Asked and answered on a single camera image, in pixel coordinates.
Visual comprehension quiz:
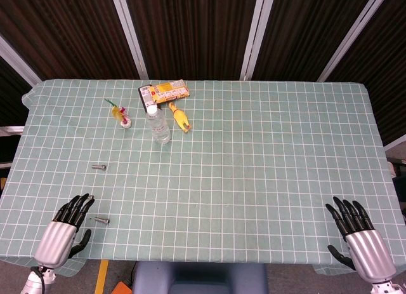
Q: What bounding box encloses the yellow rubber chicken toy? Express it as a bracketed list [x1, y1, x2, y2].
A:
[167, 102, 192, 133]

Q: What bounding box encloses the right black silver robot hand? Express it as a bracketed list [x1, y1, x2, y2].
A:
[325, 196, 397, 284]

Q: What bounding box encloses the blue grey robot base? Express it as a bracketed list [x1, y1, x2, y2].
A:
[131, 261, 269, 294]

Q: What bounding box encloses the yellow black snack box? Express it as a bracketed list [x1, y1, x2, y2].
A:
[138, 79, 190, 112]

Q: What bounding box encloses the white partition frame post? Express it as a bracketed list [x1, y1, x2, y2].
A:
[109, 0, 150, 81]
[0, 36, 42, 86]
[317, 0, 395, 83]
[240, 0, 277, 81]

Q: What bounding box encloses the yellow pink feather shuttlecock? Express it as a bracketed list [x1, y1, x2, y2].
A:
[103, 98, 133, 130]

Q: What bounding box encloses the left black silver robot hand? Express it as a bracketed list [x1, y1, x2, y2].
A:
[34, 193, 95, 269]

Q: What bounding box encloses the clear plastic water bottle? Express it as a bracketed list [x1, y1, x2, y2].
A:
[145, 105, 172, 145]

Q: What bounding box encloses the white horizontal frame bar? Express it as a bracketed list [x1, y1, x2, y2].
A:
[0, 125, 25, 137]

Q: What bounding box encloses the dark equipment beside table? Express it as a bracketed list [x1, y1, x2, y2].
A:
[387, 156, 406, 181]

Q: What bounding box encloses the green checked tablecloth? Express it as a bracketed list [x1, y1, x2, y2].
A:
[0, 79, 406, 277]

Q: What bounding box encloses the orange object on floor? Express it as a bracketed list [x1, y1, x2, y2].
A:
[110, 281, 134, 294]

